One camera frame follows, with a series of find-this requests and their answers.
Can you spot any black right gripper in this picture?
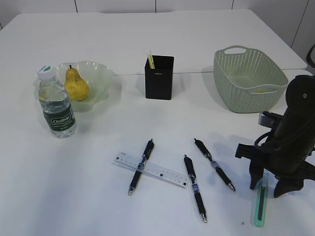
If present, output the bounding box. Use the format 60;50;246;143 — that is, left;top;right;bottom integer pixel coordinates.
235;115;315;198

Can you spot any teal utility knife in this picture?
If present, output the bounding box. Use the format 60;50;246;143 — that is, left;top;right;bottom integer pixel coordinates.
253;173;268;227

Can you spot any black pen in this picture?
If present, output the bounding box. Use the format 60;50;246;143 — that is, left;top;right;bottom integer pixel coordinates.
194;138;236;192
128;139;154;196
184;155;207;223

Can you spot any clear plastic ruler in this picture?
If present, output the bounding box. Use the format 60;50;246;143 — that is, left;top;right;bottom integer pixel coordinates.
114;152;189;188

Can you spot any yellow utility knife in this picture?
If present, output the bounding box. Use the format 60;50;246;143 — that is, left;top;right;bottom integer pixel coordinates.
147;50;155;69

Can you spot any yellow pear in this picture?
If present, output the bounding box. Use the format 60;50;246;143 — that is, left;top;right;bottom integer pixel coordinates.
64;65;90;101

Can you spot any clear water bottle green label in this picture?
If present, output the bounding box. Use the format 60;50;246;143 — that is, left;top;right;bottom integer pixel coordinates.
37;65;77;139

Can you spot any blue grey right robot arm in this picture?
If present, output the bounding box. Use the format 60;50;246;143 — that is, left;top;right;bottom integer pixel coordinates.
235;75;315;198

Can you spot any green woven plastic basket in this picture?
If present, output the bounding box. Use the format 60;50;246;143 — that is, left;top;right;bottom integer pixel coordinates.
214;45;289;113

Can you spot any black pen on ruler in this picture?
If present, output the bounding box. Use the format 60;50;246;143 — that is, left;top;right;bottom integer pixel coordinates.
128;139;154;196

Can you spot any black square pen holder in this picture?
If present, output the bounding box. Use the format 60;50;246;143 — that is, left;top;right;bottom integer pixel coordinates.
145;55;174;100

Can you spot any green wavy glass plate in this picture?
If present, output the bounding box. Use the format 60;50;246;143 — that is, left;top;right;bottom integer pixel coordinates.
36;61;114;112

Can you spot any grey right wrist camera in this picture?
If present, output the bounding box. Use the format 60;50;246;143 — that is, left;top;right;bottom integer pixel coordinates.
258;111;283;129

